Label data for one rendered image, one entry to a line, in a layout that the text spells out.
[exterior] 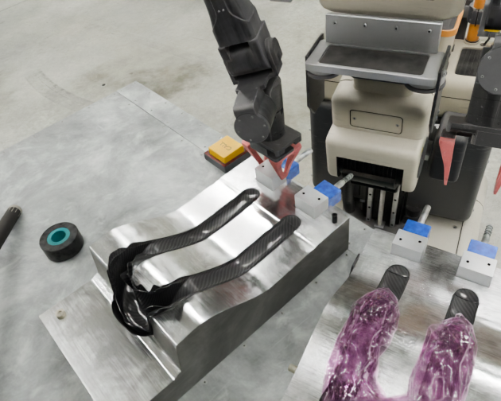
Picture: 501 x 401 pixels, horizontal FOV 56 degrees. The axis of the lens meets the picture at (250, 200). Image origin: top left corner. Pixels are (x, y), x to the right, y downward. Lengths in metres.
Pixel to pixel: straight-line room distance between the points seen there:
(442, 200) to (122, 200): 1.00
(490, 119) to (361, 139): 0.47
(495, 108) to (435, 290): 0.29
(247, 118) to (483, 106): 0.33
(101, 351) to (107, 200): 0.42
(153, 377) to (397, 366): 0.35
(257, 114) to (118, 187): 0.52
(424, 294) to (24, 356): 0.69
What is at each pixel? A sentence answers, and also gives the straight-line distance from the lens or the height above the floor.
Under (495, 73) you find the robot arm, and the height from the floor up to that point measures 1.19.
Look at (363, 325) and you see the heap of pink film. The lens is 0.69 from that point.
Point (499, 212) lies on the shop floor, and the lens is 2.18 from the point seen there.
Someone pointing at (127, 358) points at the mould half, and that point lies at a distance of 0.79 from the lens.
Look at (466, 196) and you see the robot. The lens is 1.59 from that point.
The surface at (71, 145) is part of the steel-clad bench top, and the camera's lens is 1.34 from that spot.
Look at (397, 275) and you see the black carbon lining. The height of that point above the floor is 0.85.
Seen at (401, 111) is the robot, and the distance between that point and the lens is 1.11.
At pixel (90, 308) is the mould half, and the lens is 0.87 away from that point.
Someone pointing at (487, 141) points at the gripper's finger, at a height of 1.08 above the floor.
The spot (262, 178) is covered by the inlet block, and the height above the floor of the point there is 0.90.
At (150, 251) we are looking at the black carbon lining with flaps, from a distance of 0.82.
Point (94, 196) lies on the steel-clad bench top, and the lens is 1.15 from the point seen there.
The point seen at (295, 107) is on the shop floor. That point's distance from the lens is 2.67.
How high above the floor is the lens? 1.52
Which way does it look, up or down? 45 degrees down
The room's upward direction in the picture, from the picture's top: 10 degrees counter-clockwise
